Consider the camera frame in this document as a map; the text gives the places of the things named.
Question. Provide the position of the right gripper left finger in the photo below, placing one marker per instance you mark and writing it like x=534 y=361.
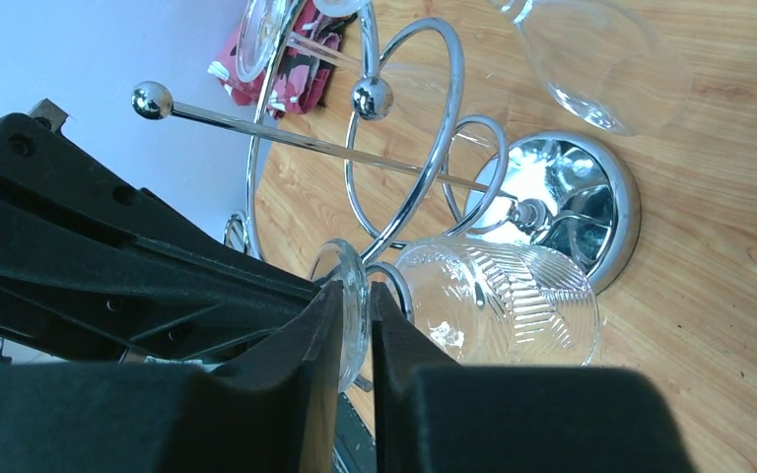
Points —
x=272 y=409

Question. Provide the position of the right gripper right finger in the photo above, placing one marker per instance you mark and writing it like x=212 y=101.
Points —
x=433 y=414

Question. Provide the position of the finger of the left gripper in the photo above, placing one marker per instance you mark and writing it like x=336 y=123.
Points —
x=92 y=267

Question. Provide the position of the chrome wine glass rack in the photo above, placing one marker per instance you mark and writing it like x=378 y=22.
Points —
x=556 y=189

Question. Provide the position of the pink camouflage cloth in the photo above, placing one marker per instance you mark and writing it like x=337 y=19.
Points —
x=299 y=81

